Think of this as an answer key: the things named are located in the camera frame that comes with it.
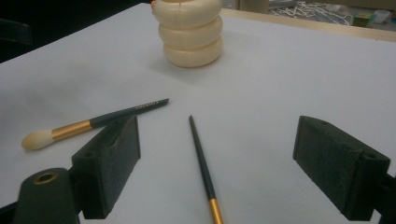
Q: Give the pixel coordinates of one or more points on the small white container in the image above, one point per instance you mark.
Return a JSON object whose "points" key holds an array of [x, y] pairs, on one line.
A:
{"points": [[382, 16]]}

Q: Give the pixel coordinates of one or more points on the white table mat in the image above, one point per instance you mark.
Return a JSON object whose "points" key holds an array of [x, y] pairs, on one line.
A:
{"points": [[264, 93]]}

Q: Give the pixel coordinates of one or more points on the wooden table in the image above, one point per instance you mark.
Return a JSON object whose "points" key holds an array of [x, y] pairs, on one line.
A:
{"points": [[311, 26]]}

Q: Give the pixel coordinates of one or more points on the cream ringed brush holder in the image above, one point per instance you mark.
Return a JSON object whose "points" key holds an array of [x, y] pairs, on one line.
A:
{"points": [[193, 40]]}

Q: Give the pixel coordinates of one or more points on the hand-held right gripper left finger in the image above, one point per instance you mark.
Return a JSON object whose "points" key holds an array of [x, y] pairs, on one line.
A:
{"points": [[109, 165]]}

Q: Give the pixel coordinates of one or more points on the small green box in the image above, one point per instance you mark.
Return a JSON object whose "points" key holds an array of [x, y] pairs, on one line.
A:
{"points": [[362, 19]]}

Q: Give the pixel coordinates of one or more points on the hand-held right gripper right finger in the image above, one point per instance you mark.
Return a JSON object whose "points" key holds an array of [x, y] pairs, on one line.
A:
{"points": [[336, 165]]}

